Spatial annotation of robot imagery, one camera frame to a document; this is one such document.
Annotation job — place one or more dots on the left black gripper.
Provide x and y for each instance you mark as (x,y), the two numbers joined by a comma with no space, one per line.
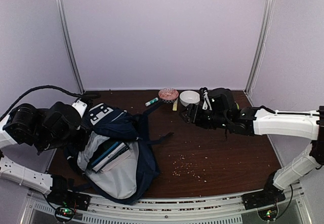
(79,141)

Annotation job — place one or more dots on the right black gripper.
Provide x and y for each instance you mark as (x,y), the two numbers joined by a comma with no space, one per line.
(191,108)

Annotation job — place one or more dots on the white green glue stick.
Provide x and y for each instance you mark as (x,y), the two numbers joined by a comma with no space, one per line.
(151,102)

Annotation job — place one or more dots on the dark blue Humor book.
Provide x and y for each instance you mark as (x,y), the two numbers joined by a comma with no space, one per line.
(109,147)

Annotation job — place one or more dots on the white book pink flowers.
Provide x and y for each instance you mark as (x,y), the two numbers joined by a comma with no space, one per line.
(111,161)

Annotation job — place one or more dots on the navy blue student backpack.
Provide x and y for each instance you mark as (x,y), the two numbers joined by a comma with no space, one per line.
(129,180)

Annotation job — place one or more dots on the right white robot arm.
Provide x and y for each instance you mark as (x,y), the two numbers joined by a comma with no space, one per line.
(304,125)

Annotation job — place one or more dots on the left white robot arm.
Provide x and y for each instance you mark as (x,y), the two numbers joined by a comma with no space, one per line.
(18,126)

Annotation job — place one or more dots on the yellow highlighter marker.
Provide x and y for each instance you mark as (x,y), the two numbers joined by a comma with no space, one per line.
(175,105)

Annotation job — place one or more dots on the white ceramic bowl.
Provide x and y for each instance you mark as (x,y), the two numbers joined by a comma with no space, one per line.
(189,97)

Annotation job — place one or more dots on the red patterned small bowl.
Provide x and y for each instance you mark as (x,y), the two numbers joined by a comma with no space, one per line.
(168,95)

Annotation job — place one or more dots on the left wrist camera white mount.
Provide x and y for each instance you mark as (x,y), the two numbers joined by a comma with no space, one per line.
(82,106)

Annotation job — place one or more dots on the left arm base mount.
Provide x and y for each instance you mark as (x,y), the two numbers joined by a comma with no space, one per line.
(66,204)

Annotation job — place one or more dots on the front aluminium rail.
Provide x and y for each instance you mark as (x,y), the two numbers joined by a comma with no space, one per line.
(213,209)

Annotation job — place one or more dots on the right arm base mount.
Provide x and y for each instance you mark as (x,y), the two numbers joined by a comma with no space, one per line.
(265,202)

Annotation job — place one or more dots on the left aluminium frame post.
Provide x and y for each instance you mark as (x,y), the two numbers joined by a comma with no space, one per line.
(68,45)

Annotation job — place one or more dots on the aluminium frame post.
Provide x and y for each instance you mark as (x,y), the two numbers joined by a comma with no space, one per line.
(260,48)
(68,45)

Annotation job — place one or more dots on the right aluminium frame post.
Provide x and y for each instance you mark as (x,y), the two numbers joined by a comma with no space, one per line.
(260,48)

